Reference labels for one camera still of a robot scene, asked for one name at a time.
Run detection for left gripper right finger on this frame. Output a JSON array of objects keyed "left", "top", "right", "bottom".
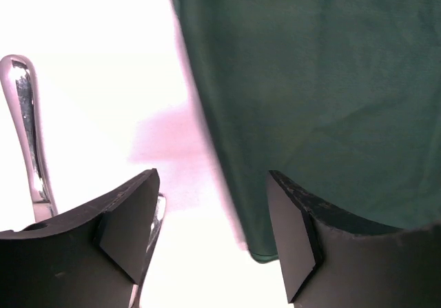
[{"left": 267, "top": 171, "right": 440, "bottom": 308}]

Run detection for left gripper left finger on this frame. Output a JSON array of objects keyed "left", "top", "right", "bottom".
[{"left": 1, "top": 169, "right": 160, "bottom": 307}]

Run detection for dark green cloth napkin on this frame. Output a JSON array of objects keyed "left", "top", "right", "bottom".
[{"left": 172, "top": 0, "right": 440, "bottom": 263}]

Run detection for silver fork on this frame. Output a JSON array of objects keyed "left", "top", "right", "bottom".
[{"left": 129, "top": 193, "right": 167, "bottom": 308}]

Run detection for silver table knife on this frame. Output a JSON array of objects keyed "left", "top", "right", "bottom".
[{"left": 1, "top": 54, "right": 58, "bottom": 222}]

